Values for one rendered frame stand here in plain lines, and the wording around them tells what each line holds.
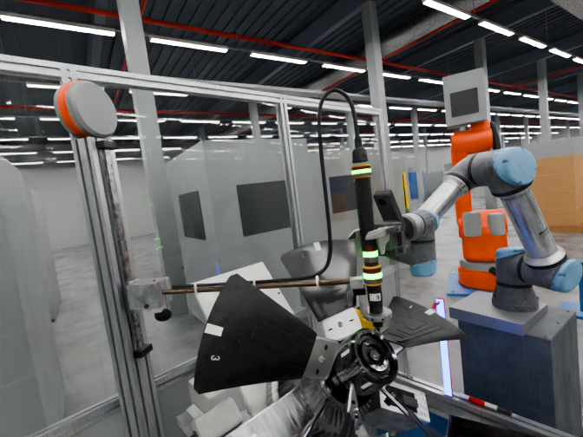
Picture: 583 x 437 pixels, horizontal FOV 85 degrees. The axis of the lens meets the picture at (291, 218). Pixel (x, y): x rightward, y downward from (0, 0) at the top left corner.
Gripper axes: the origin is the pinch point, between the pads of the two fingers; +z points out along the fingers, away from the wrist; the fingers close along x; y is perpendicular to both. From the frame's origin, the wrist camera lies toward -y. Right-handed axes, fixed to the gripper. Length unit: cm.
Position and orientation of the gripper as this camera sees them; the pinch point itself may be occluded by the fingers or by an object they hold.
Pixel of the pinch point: (360, 234)
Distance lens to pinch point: 75.0
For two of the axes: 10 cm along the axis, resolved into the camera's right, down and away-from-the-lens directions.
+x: -6.7, 0.2, 7.4
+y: 1.2, 9.9, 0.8
